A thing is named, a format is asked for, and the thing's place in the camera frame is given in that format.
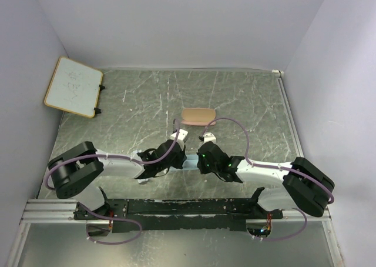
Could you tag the white sunglasses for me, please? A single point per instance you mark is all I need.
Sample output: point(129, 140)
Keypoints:
point(143, 181)

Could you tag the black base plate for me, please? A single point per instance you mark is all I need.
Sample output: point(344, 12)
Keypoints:
point(164, 215)

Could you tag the small whiteboard with orange frame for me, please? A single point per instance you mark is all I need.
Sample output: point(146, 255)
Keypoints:
point(75, 88)

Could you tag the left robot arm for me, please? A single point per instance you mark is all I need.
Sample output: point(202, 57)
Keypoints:
point(72, 173)

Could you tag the pink glasses case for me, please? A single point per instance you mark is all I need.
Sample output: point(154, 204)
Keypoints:
point(197, 116)

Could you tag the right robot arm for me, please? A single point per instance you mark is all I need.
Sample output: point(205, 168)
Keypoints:
point(299, 184)

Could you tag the light blue cleaning cloth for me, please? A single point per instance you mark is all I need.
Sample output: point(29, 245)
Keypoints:
point(189, 164)

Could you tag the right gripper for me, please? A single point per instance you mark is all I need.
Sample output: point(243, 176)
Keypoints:
point(202, 169)

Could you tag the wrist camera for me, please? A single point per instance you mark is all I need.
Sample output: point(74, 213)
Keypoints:
point(207, 137)
point(180, 136)

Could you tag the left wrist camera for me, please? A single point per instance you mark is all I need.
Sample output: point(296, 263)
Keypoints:
point(180, 136)

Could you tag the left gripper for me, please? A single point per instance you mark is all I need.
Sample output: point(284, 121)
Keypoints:
point(183, 157)

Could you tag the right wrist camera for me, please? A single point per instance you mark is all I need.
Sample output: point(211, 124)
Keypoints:
point(207, 137)

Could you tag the aluminium rail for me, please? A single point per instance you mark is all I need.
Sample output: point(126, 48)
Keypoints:
point(60, 211)

